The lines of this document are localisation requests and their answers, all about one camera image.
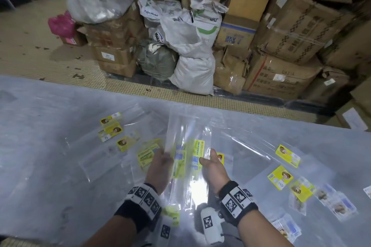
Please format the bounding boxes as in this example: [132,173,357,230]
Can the cardboard box with blue stripe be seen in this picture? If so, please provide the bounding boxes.
[215,14,259,51]

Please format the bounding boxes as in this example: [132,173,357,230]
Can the dark cardboard box red marks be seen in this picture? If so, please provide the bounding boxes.
[84,15,140,47]

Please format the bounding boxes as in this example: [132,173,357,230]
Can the plain white sack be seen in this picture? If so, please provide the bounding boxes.
[169,52,216,95]

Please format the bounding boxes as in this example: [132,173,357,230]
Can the cardboard boxes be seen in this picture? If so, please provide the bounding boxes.
[322,76,371,132]

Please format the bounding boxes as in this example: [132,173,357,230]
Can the large brown cardboard box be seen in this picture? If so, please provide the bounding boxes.
[318,21,371,71]

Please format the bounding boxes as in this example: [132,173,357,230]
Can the cardboard box with red print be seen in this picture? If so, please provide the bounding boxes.
[243,50,324,100]

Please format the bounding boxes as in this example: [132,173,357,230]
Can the grey table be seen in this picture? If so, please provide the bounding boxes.
[0,75,371,247]

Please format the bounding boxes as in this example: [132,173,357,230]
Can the person's right forearm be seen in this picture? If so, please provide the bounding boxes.
[240,216,293,247]

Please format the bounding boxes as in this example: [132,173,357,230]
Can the white sack with blue print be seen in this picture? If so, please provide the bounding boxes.
[138,0,183,22]

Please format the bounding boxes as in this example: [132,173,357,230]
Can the small cardboard box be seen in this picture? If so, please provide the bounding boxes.
[59,27,87,47]

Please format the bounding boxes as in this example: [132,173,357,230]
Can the black marker wristband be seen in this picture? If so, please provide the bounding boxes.
[218,180,259,227]
[114,183,162,232]

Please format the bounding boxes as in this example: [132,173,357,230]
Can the cardboard box with white label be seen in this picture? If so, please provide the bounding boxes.
[92,44,137,65]

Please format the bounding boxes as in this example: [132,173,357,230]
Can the bag pack with green label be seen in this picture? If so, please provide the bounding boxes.
[163,108,214,221]

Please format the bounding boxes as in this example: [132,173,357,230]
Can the grey-green sack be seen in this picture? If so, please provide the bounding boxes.
[136,40,179,81]

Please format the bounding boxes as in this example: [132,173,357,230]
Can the person's right hand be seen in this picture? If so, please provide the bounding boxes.
[199,148,231,197]

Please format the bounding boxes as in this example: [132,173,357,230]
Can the low cardboard box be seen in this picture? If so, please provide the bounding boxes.
[97,58,138,78]

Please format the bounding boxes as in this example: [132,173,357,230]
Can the small labelled brown box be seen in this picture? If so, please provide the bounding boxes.
[304,66,350,103]

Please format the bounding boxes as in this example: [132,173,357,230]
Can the pink plastic bag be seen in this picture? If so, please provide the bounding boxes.
[48,11,77,38]

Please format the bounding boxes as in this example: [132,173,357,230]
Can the cardboard box with checker pattern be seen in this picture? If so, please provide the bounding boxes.
[254,0,354,65]

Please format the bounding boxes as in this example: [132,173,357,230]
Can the clear bags with labels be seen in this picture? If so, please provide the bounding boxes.
[65,103,363,244]

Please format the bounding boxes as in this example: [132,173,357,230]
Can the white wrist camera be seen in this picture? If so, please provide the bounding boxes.
[200,206,225,245]
[158,218,175,247]

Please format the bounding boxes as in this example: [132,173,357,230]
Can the crumpled white sack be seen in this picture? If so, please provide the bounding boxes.
[148,15,214,58]

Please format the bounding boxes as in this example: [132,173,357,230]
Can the person's left hand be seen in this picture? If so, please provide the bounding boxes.
[144,148,174,196]

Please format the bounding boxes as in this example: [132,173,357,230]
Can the person's left forearm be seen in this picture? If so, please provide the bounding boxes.
[87,216,137,247]

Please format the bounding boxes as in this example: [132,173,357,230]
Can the torn brown cardboard box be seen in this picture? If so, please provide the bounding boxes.
[213,46,250,95]

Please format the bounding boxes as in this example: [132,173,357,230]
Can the plain yellowish cardboard box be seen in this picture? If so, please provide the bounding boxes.
[227,0,271,23]

